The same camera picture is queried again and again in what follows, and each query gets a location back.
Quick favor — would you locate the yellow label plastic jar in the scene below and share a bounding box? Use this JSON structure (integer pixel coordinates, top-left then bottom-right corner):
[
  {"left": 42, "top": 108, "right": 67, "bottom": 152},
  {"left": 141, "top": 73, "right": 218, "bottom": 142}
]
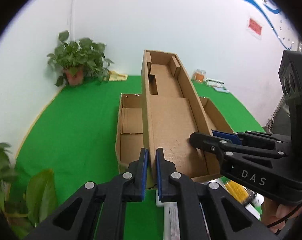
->
[{"left": 224, "top": 180, "right": 256, "bottom": 206}]

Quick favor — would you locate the white folding phone stand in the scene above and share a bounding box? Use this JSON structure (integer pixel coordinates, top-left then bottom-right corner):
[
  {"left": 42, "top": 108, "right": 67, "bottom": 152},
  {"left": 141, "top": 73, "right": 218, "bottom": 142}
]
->
[{"left": 155, "top": 190, "right": 180, "bottom": 240}]

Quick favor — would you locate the brown cardboard tray box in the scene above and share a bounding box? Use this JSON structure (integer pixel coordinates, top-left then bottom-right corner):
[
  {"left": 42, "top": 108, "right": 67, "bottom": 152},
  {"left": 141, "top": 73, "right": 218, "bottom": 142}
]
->
[{"left": 115, "top": 50, "right": 232, "bottom": 189}]

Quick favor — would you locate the person's right hand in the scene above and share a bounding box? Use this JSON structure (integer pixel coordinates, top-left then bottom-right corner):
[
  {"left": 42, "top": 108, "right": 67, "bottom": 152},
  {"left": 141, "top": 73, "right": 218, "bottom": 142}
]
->
[{"left": 261, "top": 198, "right": 302, "bottom": 233}]

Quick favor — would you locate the white flat box stack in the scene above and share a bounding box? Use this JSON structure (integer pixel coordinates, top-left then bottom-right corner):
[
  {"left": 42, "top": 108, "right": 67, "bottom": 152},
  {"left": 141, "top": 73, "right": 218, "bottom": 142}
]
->
[{"left": 205, "top": 79, "right": 229, "bottom": 93}]

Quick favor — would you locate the large-leaf plant near left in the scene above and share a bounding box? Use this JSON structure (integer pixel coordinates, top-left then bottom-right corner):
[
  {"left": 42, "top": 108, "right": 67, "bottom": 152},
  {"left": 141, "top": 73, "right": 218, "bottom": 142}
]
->
[{"left": 0, "top": 142, "right": 57, "bottom": 239}]

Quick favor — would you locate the orange labelled jar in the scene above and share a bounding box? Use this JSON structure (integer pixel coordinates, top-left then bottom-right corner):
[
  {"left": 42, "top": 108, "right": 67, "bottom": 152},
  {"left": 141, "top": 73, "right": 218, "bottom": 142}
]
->
[{"left": 192, "top": 69, "right": 206, "bottom": 83}]

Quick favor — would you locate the green table mat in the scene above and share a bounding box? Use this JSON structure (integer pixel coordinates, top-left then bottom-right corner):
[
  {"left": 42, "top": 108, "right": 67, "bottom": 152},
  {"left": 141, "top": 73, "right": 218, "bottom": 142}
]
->
[{"left": 10, "top": 76, "right": 264, "bottom": 239}]

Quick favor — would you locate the yellow cloth by plant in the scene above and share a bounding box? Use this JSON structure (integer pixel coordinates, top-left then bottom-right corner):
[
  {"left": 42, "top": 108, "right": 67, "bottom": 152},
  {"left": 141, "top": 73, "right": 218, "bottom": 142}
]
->
[{"left": 104, "top": 70, "right": 128, "bottom": 81}]

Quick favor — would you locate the potted green plant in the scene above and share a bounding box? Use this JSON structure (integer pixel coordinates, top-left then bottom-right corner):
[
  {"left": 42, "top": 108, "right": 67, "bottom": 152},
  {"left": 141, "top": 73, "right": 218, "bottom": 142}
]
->
[{"left": 47, "top": 30, "right": 114, "bottom": 87}]

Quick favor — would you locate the black camera module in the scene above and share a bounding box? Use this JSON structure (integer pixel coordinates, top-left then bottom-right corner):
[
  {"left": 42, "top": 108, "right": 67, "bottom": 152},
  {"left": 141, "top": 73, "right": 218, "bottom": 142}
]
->
[{"left": 278, "top": 50, "right": 302, "bottom": 141}]

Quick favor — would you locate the red wall notice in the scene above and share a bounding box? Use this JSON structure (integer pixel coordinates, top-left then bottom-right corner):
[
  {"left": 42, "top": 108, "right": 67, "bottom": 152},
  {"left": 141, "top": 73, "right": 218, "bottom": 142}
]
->
[{"left": 246, "top": 17, "right": 263, "bottom": 40}]

